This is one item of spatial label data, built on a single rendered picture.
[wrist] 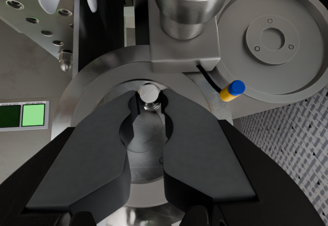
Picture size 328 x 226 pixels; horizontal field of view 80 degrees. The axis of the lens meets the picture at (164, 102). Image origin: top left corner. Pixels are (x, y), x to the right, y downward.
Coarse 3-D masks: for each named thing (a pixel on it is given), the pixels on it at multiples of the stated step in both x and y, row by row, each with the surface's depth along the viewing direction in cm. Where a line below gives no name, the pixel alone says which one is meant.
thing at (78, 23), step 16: (80, 0) 19; (112, 0) 34; (80, 16) 19; (96, 16) 24; (112, 16) 33; (80, 32) 19; (96, 32) 24; (112, 32) 32; (80, 48) 19; (96, 48) 24; (112, 48) 32; (80, 64) 18
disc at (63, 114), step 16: (128, 48) 17; (144, 48) 17; (96, 64) 17; (112, 64) 17; (80, 80) 17; (192, 80) 17; (64, 96) 16; (80, 96) 16; (208, 96) 16; (64, 112) 16; (224, 112) 16; (64, 128) 16; (128, 208) 15; (144, 208) 15; (160, 208) 15; (176, 208) 15; (112, 224) 15; (128, 224) 15; (144, 224) 15; (160, 224) 15
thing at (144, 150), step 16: (128, 80) 15; (144, 80) 15; (112, 96) 14; (144, 112) 15; (160, 112) 14; (144, 128) 14; (160, 128) 14; (128, 144) 14; (144, 144) 14; (160, 144) 14; (128, 160) 14; (144, 160) 14; (160, 160) 14; (144, 176) 13; (160, 176) 13
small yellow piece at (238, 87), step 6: (198, 66) 15; (204, 72) 14; (210, 78) 14; (210, 84) 14; (228, 84) 12; (234, 84) 11; (240, 84) 11; (216, 90) 14; (222, 90) 13; (228, 90) 12; (234, 90) 11; (240, 90) 11; (222, 96) 13; (228, 96) 12; (234, 96) 12
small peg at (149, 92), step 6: (144, 84) 12; (150, 84) 12; (138, 90) 12; (144, 90) 12; (150, 90) 12; (156, 90) 12; (138, 96) 12; (144, 96) 11; (150, 96) 11; (156, 96) 11; (144, 102) 11; (150, 102) 11; (156, 102) 12; (150, 108) 13; (156, 108) 13
